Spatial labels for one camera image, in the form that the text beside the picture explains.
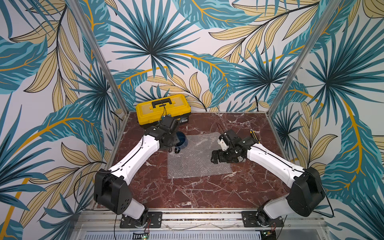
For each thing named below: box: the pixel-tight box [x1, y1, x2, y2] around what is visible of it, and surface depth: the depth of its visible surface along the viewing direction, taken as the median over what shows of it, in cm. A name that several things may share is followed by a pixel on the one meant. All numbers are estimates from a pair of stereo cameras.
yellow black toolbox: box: [136, 94, 192, 127], surface depth 102 cm
